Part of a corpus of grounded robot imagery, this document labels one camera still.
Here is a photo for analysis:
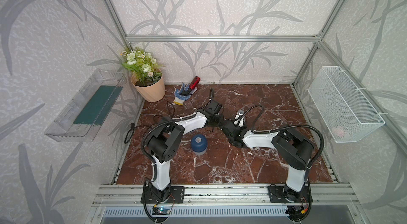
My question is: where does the blue cordless meat grinder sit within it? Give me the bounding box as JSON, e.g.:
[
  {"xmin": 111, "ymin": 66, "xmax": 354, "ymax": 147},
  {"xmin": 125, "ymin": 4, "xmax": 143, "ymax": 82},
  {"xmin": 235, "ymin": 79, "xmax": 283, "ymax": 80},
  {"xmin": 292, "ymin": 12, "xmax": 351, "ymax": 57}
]
[{"xmin": 190, "ymin": 134, "xmax": 208, "ymax": 156}]

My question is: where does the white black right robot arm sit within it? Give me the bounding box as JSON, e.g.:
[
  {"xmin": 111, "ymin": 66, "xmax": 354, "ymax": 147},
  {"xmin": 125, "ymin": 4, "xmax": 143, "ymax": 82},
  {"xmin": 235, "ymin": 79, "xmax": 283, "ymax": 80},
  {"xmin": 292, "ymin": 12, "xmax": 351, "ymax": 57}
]
[{"xmin": 220, "ymin": 120, "xmax": 325, "ymax": 194}]

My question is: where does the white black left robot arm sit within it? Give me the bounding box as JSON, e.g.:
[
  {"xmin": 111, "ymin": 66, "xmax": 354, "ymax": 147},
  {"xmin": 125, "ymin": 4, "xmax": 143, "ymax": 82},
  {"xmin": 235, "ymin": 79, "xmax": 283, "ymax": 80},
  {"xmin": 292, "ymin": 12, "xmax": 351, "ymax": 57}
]
[{"xmin": 141, "ymin": 100, "xmax": 223, "ymax": 194}]

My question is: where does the blue white work glove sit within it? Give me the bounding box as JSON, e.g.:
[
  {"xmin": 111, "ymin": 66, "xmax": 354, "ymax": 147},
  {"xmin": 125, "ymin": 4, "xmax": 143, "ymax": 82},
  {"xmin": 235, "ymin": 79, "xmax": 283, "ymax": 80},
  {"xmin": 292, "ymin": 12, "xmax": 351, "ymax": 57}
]
[{"xmin": 173, "ymin": 83, "xmax": 198, "ymax": 105}]

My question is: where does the potted white flower plant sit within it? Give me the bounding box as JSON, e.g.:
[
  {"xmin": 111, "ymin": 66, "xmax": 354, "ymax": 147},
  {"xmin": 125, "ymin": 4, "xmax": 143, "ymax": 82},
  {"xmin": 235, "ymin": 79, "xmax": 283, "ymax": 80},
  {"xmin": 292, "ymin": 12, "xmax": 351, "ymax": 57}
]
[{"xmin": 121, "ymin": 47, "xmax": 165, "ymax": 102}]

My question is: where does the pink object in basket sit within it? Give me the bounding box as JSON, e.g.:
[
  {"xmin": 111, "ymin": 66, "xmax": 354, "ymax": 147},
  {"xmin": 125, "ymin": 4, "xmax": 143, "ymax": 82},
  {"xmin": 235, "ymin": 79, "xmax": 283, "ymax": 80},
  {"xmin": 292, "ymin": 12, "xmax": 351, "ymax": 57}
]
[{"xmin": 331, "ymin": 126, "xmax": 349, "ymax": 138}]

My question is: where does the green mat on shelf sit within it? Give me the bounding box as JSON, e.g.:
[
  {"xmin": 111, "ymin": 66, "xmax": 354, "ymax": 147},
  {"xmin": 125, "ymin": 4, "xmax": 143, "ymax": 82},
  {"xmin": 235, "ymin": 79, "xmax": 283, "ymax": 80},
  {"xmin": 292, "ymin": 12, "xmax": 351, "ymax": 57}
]
[{"xmin": 73, "ymin": 85, "xmax": 123, "ymax": 126}]

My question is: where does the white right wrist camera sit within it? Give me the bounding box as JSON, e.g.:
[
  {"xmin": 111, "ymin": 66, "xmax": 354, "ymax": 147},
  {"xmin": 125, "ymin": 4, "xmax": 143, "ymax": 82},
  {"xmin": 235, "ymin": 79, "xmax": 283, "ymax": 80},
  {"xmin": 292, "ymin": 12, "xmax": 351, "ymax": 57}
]
[{"xmin": 233, "ymin": 109, "xmax": 245, "ymax": 128}]

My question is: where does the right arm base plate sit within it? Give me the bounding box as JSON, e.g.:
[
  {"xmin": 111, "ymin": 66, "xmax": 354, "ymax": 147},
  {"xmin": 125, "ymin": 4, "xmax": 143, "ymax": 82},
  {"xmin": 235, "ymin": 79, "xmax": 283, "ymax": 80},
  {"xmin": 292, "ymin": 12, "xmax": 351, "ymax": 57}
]
[{"xmin": 267, "ymin": 184, "xmax": 313, "ymax": 203}]

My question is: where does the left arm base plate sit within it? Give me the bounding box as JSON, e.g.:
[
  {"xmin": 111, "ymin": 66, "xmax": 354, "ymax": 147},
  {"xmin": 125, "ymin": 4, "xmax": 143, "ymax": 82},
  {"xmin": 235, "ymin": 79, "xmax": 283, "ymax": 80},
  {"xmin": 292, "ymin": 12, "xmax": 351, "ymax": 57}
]
[{"xmin": 141, "ymin": 185, "xmax": 185, "ymax": 204}]

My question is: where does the black power strip cord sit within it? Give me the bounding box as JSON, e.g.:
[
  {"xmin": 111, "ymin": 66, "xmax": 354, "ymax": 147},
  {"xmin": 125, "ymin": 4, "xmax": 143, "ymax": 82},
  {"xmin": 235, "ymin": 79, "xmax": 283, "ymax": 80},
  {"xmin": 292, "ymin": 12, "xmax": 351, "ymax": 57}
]
[{"xmin": 123, "ymin": 100, "xmax": 177, "ymax": 145}]

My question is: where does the white wire mesh basket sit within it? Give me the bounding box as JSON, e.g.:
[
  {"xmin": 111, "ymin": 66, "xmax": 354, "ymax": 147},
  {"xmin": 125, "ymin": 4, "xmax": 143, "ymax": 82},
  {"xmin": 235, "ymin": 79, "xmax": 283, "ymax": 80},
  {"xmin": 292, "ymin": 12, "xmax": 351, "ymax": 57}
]
[{"xmin": 308, "ymin": 66, "xmax": 385, "ymax": 143}]

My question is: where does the aluminium front rail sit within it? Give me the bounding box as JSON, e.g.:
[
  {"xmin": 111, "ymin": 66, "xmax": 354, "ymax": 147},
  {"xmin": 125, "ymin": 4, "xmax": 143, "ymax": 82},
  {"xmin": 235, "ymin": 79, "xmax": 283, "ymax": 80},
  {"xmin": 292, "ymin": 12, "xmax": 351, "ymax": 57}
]
[{"xmin": 92, "ymin": 183, "xmax": 360, "ymax": 207}]

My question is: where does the clear acrylic wall shelf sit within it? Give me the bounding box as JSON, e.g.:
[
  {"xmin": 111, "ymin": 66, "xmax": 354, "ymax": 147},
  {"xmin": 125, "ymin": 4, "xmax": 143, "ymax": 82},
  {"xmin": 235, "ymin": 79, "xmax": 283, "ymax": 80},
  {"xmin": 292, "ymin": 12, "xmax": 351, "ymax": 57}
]
[{"xmin": 45, "ymin": 69, "xmax": 127, "ymax": 142}]

